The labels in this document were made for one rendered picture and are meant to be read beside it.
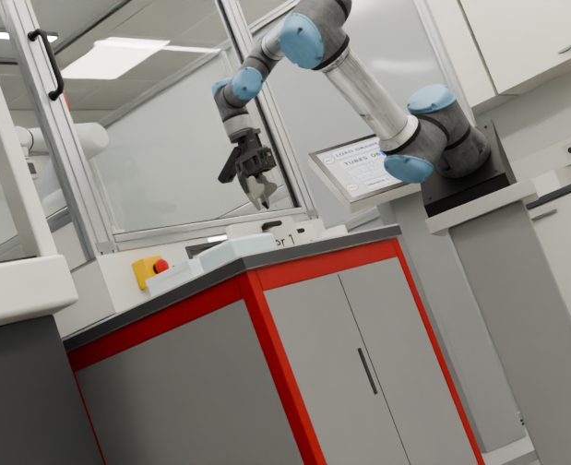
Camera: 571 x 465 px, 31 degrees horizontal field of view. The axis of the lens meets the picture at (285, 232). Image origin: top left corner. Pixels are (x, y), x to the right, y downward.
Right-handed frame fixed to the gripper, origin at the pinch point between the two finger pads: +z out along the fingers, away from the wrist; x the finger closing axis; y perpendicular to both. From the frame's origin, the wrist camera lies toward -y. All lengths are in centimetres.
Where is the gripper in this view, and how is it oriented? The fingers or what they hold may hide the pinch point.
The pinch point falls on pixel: (260, 206)
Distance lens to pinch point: 275.5
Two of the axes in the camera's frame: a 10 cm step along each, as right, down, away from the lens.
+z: 3.4, 9.4, -1.1
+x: 5.6, -1.0, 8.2
